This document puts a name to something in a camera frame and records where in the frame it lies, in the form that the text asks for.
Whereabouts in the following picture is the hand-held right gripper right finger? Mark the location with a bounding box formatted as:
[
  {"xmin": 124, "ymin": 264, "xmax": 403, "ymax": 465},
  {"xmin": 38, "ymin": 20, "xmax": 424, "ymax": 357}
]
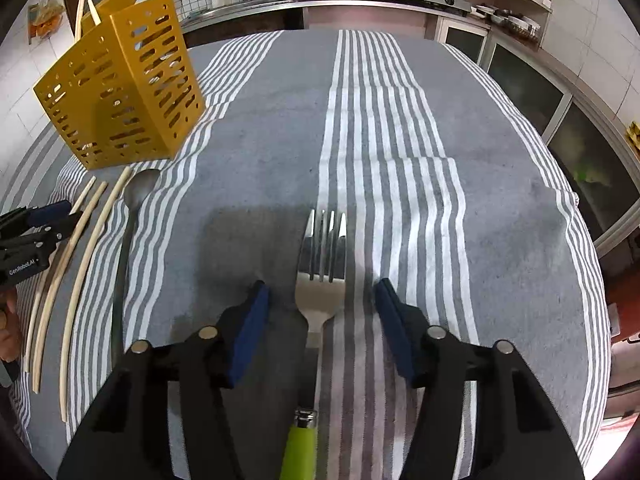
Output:
[{"xmin": 375, "ymin": 278, "xmax": 586, "ymax": 480}]

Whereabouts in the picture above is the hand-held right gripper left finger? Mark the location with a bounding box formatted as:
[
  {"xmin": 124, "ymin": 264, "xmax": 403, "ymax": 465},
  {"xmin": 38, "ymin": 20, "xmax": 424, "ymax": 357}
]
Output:
[{"xmin": 57, "ymin": 280, "xmax": 271, "ymax": 480}]

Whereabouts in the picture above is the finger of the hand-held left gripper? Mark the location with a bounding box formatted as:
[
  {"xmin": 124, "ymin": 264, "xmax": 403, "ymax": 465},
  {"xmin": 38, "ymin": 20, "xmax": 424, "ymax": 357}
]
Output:
[
  {"xmin": 0, "ymin": 213, "xmax": 84, "ymax": 257},
  {"xmin": 0, "ymin": 201, "xmax": 72, "ymax": 233}
]

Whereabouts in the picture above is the green handled fork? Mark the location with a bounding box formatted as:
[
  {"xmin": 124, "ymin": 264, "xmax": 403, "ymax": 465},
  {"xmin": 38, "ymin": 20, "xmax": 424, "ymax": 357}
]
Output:
[{"xmin": 279, "ymin": 209, "xmax": 348, "ymax": 480}]

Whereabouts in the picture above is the metal spoon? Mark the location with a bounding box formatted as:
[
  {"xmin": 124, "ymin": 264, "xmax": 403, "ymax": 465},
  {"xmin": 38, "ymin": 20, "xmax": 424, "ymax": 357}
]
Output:
[{"xmin": 110, "ymin": 168, "xmax": 162, "ymax": 361}]

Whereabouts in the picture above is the yellow perforated utensil holder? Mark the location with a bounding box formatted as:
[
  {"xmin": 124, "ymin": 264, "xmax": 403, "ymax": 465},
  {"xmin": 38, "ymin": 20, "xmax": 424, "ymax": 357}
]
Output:
[{"xmin": 33, "ymin": 0, "xmax": 207, "ymax": 171}]

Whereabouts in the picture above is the person's left hand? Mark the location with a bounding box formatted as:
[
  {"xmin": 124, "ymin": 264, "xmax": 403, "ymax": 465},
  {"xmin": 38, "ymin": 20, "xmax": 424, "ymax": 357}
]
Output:
[{"xmin": 0, "ymin": 287, "xmax": 23, "ymax": 363}]

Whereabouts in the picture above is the grey striped tablecloth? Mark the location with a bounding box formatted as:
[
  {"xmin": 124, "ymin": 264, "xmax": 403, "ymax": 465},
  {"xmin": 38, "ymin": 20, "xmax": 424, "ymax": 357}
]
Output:
[{"xmin": 0, "ymin": 29, "xmax": 611, "ymax": 480}]

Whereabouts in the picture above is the plastic bag with orange contents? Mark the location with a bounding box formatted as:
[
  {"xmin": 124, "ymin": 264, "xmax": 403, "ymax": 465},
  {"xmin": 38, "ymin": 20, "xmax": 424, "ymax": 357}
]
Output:
[{"xmin": 27, "ymin": 0, "xmax": 67, "ymax": 40}]

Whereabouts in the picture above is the steel sink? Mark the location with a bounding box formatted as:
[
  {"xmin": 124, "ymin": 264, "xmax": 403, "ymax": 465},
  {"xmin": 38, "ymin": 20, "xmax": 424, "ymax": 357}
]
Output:
[{"xmin": 182, "ymin": 0, "xmax": 301, "ymax": 23}]

